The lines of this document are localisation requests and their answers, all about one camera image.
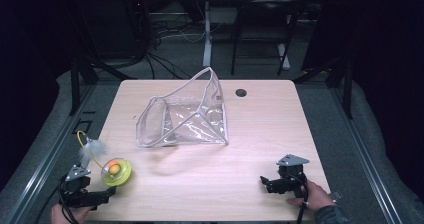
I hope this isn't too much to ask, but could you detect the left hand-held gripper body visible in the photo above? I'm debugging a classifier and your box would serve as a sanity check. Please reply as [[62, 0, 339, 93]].
[[59, 165, 112, 209]]

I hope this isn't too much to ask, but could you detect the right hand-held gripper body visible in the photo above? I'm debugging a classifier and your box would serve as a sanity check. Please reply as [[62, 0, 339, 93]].
[[275, 153, 311, 199]]

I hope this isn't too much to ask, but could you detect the yellow feather cat toy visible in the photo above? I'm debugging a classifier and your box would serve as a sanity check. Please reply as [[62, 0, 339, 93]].
[[76, 130, 133, 188]]

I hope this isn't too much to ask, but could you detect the clear plastic bag grey trim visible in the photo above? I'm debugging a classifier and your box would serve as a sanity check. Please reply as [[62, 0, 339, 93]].
[[135, 66, 230, 149]]

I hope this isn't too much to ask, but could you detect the person's left hand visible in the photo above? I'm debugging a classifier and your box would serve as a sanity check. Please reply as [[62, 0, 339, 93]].
[[49, 203, 95, 224]]

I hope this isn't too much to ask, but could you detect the person's right hand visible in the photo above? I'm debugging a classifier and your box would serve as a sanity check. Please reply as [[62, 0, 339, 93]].
[[286, 178, 336, 212]]

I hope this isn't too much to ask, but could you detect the black metal stand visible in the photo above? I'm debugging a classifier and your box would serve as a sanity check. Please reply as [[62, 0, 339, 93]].
[[292, 55, 355, 120], [68, 55, 138, 117]]

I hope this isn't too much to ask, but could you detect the white desk leg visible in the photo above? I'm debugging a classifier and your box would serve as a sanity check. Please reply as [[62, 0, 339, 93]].
[[202, 1, 214, 68], [277, 15, 292, 71]]

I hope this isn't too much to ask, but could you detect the black chair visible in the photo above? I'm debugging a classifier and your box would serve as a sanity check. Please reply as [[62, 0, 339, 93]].
[[230, 0, 299, 77]]

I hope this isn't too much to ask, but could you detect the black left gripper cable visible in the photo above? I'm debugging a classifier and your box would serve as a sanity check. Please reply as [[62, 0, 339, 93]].
[[33, 174, 80, 224]]

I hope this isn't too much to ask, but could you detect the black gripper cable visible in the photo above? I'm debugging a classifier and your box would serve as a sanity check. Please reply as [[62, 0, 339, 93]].
[[33, 174, 80, 224], [286, 172, 310, 224]]

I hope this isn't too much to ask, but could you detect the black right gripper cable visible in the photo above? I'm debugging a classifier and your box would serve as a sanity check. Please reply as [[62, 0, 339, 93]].
[[286, 172, 310, 224]]

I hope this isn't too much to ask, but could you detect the grey metal floor rail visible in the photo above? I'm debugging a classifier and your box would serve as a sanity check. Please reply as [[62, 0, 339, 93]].
[[328, 83, 405, 224], [5, 83, 98, 224]]

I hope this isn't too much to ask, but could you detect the tangle of floor cables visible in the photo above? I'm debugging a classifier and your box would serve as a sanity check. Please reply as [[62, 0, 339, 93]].
[[131, 3, 208, 81]]

